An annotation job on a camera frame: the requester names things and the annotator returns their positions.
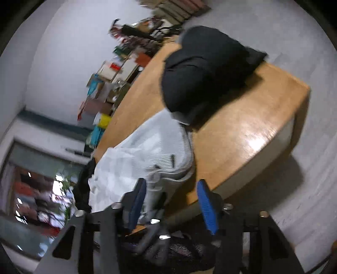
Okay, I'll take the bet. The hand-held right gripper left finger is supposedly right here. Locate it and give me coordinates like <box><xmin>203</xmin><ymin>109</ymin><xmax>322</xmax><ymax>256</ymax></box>
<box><xmin>34</xmin><ymin>179</ymin><xmax>147</xmax><ymax>274</ymax></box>

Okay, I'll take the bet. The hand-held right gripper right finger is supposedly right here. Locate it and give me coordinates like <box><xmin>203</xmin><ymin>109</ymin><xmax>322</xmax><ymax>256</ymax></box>
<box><xmin>197</xmin><ymin>180</ymin><xmax>303</xmax><ymax>274</ymax></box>

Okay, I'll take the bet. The black garment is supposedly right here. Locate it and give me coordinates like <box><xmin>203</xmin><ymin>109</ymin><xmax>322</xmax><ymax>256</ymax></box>
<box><xmin>161</xmin><ymin>26</ymin><xmax>267</xmax><ymax>132</ymax></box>

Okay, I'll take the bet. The white cloth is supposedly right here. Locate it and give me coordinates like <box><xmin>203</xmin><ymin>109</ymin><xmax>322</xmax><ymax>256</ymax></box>
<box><xmin>88</xmin><ymin>132</ymin><xmax>169</xmax><ymax>214</ymax></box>

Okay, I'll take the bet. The dark cloth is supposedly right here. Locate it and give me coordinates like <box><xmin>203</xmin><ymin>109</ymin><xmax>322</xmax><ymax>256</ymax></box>
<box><xmin>72</xmin><ymin>158</ymin><xmax>96</xmax><ymax>214</ymax></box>

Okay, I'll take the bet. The wooden table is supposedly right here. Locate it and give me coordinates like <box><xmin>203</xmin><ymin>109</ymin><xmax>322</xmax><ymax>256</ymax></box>
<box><xmin>91</xmin><ymin>42</ymin><xmax>311</xmax><ymax>235</ymax></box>

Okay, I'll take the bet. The glass window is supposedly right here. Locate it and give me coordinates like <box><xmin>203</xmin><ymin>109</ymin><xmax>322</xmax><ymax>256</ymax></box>
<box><xmin>0</xmin><ymin>142</ymin><xmax>85</xmax><ymax>261</ymax></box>

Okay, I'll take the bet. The cluttered storage shelf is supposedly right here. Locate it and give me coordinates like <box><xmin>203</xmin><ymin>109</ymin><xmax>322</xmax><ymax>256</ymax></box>
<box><xmin>78</xmin><ymin>18</ymin><xmax>182</xmax><ymax>158</ymax></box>

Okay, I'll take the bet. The stack of cardboard boxes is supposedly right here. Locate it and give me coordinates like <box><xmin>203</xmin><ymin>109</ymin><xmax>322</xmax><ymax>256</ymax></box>
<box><xmin>139</xmin><ymin>0</ymin><xmax>211</xmax><ymax>24</ymax></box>

